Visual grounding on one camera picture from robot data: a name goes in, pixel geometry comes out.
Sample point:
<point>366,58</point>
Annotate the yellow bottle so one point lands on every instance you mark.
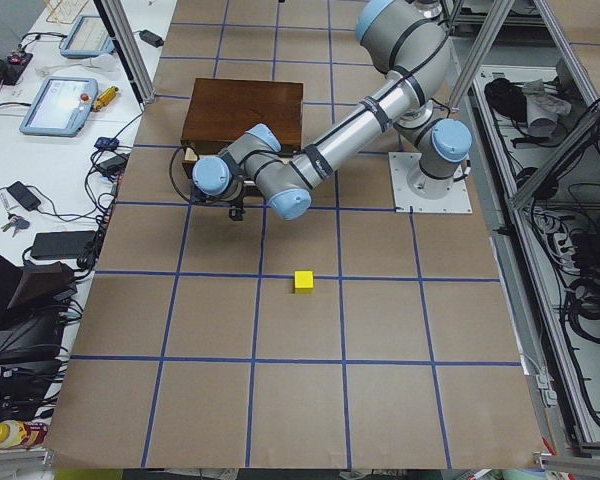
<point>22,434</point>

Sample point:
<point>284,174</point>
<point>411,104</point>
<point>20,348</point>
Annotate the teach pendant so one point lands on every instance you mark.
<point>61,107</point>
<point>87,38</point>

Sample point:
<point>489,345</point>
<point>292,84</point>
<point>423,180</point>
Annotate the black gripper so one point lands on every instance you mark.
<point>235,214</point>

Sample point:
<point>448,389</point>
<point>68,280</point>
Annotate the yellow block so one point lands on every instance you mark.
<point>304,281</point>

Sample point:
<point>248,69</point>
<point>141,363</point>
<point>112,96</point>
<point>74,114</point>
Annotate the far teach pendant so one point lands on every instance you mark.
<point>87,38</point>

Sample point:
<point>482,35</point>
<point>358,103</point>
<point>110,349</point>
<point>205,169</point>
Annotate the aluminium frame post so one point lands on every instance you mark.
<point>115,20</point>

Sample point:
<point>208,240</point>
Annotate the yellow tool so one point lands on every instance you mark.
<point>105,98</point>

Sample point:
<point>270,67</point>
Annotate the dark wooden drawer cabinet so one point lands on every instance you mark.
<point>221,110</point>

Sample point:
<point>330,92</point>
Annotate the near teach pendant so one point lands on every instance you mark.
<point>61,107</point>

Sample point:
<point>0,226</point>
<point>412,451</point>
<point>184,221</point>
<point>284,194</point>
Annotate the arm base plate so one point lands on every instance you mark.
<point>414,192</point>

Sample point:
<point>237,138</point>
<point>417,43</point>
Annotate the black smartphone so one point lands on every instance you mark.
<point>24,196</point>

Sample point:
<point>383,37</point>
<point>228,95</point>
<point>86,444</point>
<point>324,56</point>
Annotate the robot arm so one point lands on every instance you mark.
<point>413,54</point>

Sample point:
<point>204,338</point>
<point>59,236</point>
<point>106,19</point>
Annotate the black power adapter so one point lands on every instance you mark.
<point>151,38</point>

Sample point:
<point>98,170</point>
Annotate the black tablet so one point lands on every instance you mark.
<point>61,245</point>

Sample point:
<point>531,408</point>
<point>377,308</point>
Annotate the keys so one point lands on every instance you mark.
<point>15,224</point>

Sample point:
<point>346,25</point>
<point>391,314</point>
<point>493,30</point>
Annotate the blue small device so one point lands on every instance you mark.
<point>106,144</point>

